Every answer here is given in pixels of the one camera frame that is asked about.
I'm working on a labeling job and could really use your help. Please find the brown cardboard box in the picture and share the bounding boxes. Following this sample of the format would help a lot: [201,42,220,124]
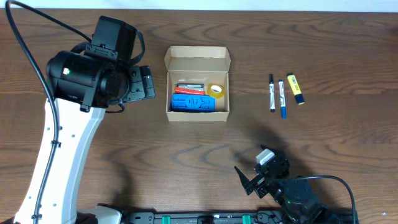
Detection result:
[164,46,231,121]

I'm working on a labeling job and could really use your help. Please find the yellow tape roll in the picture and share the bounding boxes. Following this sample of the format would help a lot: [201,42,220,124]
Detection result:
[207,83,224,98]

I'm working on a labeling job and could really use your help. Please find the black whiteboard marker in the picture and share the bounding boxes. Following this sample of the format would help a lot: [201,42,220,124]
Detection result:
[269,73,275,112]

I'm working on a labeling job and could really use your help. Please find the blue whiteboard marker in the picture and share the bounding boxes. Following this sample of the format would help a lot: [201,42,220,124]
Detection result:
[278,80,287,119]

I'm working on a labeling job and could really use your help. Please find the yellow highlighter pen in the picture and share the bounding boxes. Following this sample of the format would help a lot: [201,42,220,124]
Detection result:
[287,73,305,105]

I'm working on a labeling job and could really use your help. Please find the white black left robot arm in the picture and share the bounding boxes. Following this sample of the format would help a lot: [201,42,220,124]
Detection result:
[13,16,155,223]

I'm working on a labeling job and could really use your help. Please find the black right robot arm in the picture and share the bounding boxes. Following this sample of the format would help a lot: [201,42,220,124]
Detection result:
[234,145,342,223]

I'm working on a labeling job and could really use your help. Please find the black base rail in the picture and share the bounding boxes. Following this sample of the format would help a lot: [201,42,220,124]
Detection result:
[122,210,294,224]

